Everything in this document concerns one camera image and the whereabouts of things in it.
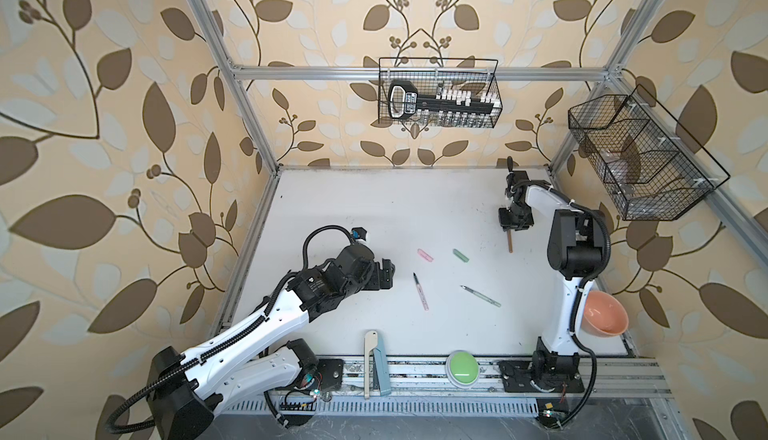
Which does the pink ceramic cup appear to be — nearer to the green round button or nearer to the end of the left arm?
the green round button

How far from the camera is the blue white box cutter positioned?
0.72 m

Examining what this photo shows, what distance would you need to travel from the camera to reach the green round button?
736mm

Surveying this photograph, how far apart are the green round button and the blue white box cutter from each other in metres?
0.16
